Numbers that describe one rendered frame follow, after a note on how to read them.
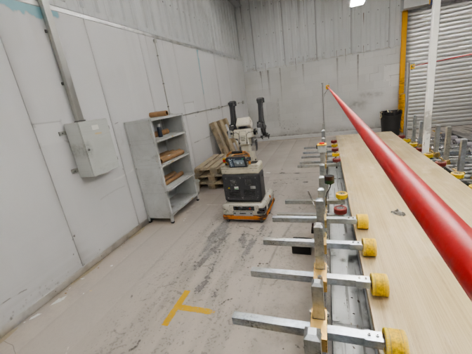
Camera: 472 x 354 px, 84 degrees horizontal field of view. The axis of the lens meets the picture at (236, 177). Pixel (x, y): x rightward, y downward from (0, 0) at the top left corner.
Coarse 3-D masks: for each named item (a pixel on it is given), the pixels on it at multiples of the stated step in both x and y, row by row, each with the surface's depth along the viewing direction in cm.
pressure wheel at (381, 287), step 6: (372, 276) 97; (378, 276) 96; (384, 276) 96; (372, 282) 95; (378, 282) 95; (384, 282) 94; (372, 288) 95; (378, 288) 94; (384, 288) 93; (372, 294) 96; (378, 294) 95; (384, 294) 94
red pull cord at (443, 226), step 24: (336, 96) 63; (360, 120) 21; (384, 144) 13; (384, 168) 11; (408, 168) 9; (408, 192) 8; (432, 192) 7; (432, 216) 6; (456, 216) 6; (432, 240) 6; (456, 240) 5; (456, 264) 5
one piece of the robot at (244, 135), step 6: (234, 132) 370; (240, 132) 367; (246, 132) 365; (252, 132) 364; (240, 138) 369; (246, 138) 366; (240, 144) 371; (246, 144) 368; (246, 150) 377; (252, 156) 377
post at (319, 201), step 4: (316, 200) 123; (320, 200) 123; (316, 204) 124; (320, 204) 123; (316, 208) 124; (320, 208) 124; (316, 212) 125; (320, 212) 124; (316, 216) 126; (320, 216) 125; (320, 220) 125; (324, 232) 129; (324, 236) 127; (324, 256) 131; (324, 260) 132
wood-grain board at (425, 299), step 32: (352, 160) 267; (416, 160) 240; (352, 192) 190; (384, 192) 183; (448, 192) 170; (384, 224) 144; (416, 224) 140; (384, 256) 118; (416, 256) 115; (416, 288) 99; (448, 288) 96; (384, 320) 87; (416, 320) 86; (448, 320) 84; (416, 352) 76; (448, 352) 75
